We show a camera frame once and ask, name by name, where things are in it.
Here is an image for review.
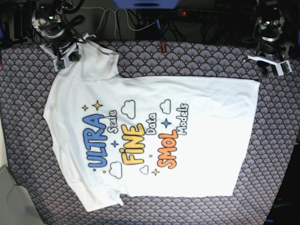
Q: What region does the grey cable bundle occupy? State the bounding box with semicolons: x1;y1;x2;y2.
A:
94;9;156;40

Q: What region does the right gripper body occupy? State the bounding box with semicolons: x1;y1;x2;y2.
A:
39;32;82;61

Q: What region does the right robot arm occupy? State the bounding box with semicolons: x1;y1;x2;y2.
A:
32;0;96;64

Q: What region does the blue box at top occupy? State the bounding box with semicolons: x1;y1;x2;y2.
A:
113;0;179;9

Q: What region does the red table clamp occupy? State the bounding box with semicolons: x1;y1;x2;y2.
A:
159;42;167;55

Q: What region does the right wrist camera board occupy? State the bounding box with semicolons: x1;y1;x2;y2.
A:
53;60;65;72

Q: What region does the white printed T-shirt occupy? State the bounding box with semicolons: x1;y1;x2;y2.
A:
43;42;260;212

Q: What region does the black power strip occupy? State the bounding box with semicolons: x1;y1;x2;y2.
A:
175;8;229;17

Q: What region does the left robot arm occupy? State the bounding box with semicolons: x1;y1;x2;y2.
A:
245;0;293;76

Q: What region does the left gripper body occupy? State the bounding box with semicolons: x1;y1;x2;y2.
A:
256;38;293;62

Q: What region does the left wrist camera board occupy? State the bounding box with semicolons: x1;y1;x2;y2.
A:
280;60;292;75

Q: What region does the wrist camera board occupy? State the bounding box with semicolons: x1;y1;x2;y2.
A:
280;60;292;75
53;60;65;72

